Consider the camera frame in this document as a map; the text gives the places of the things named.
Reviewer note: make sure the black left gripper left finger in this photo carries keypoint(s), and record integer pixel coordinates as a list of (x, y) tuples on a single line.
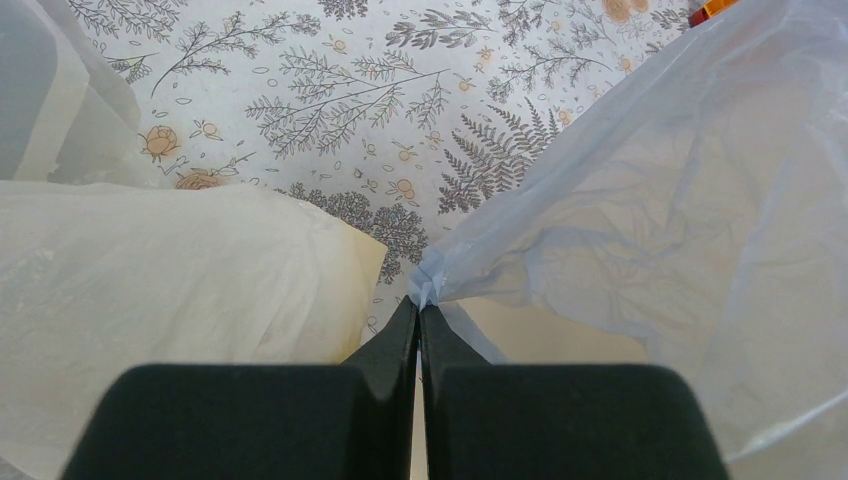
[(353, 420)]

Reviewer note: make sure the orange red toy car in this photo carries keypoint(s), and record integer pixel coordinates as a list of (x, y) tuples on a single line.
[(710, 9)]

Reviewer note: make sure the beige plastic trash bin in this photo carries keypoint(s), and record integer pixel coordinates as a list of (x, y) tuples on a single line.
[(563, 331)]

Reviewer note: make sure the light blue trash bag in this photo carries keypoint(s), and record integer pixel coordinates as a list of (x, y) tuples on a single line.
[(698, 208)]

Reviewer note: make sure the translucent white yellow trash bag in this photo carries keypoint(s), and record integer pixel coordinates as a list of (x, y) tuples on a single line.
[(139, 222)]

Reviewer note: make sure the floral patterned table mat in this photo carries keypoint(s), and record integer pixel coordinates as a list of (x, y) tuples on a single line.
[(399, 117)]

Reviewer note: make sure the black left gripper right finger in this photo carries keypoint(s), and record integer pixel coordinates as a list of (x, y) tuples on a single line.
[(640, 422)]

